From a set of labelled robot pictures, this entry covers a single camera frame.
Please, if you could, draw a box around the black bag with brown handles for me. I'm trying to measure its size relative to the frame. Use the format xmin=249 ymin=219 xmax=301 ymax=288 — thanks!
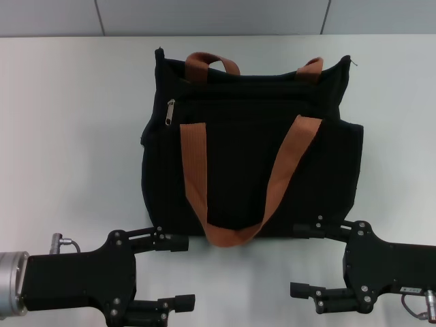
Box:
xmin=140 ymin=47 xmax=365 ymax=248

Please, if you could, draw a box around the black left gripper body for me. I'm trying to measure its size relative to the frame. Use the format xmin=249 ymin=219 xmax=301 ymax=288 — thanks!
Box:
xmin=23 ymin=230 xmax=138 ymax=327

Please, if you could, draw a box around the gripper cable with plug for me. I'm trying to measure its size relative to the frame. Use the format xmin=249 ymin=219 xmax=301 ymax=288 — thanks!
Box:
xmin=51 ymin=232 xmax=81 ymax=255
xmin=400 ymin=288 xmax=436 ymax=317

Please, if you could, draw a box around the right gripper cable with plug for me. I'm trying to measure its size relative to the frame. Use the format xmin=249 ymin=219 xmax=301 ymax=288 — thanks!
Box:
xmin=400 ymin=288 xmax=436 ymax=317

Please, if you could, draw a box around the silver metal zipper pull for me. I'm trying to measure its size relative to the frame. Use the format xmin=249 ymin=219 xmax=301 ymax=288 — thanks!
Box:
xmin=165 ymin=98 xmax=177 ymax=127

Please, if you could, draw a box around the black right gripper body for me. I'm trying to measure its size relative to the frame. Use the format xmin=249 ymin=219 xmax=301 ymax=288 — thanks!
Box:
xmin=343 ymin=220 xmax=436 ymax=314

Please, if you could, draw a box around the left gripper cable with plug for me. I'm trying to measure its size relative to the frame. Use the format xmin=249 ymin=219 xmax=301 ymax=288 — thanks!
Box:
xmin=51 ymin=232 xmax=81 ymax=255

